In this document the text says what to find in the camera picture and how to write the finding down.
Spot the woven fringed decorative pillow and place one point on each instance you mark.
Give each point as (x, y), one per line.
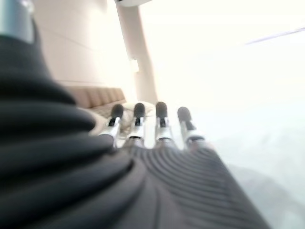
(126, 124)

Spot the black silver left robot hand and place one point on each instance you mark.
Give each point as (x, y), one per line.
(71, 179)

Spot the white duvet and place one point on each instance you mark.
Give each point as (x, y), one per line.
(274, 190)

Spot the beige pillow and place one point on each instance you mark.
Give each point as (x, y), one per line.
(100, 119)
(149, 106)

